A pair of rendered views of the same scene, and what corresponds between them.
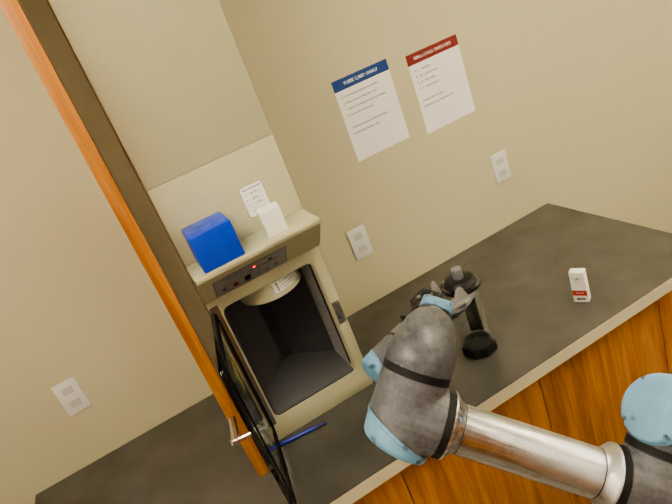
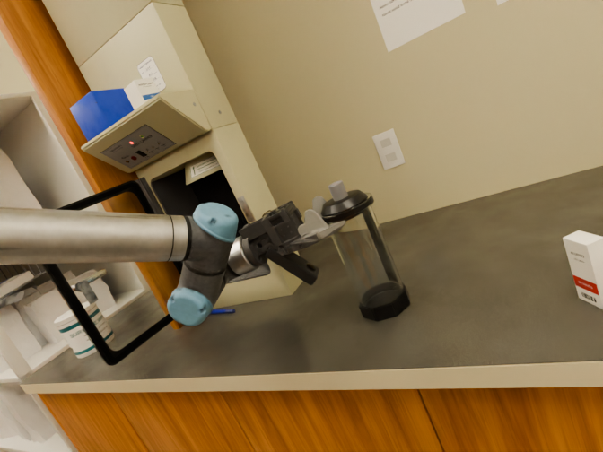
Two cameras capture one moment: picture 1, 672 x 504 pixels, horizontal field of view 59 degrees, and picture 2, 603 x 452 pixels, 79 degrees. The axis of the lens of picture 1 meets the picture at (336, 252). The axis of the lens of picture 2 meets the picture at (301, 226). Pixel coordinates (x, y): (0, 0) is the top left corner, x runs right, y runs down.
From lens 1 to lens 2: 131 cm
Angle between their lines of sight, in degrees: 47
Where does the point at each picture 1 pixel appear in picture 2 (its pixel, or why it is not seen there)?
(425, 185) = (487, 83)
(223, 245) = (91, 117)
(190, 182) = (102, 59)
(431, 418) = not seen: outside the picture
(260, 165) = (148, 39)
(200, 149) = (101, 25)
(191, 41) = not seen: outside the picture
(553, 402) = (453, 438)
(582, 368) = (528, 420)
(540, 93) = not seen: outside the picture
